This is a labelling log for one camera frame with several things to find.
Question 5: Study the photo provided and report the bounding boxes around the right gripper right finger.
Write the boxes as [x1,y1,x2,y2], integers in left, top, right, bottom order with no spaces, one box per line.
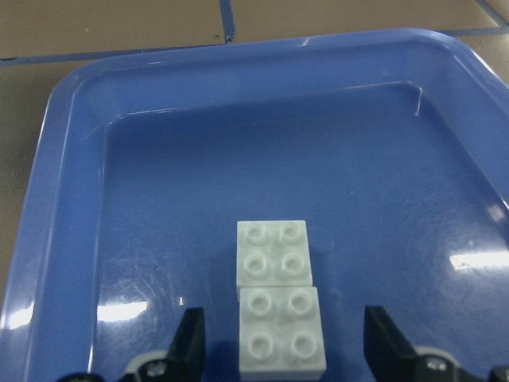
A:
[363,306,418,381]

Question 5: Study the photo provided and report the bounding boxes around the blue plastic tray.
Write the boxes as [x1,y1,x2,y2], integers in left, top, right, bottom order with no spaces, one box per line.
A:
[1,29,508,381]

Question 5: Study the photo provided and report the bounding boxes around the white toy block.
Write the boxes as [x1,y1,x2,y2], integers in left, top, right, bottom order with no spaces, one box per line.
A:
[236,220,313,290]
[239,286,327,381]

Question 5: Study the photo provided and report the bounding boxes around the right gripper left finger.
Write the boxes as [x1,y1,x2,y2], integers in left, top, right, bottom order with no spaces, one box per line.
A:
[166,307,206,381]

